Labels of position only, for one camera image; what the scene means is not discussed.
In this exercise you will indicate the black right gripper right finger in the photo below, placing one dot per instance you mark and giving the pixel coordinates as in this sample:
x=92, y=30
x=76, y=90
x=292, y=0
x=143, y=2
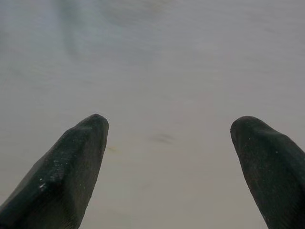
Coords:
x=274, y=176

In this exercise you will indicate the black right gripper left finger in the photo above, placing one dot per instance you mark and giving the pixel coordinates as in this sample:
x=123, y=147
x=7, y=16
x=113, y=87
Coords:
x=59, y=181

